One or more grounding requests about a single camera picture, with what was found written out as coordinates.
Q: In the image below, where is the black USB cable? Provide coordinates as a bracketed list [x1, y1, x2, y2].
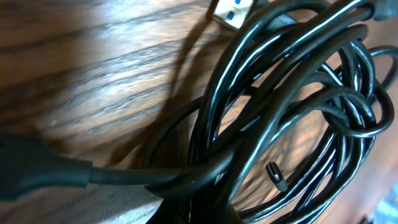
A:
[0, 0, 398, 224]

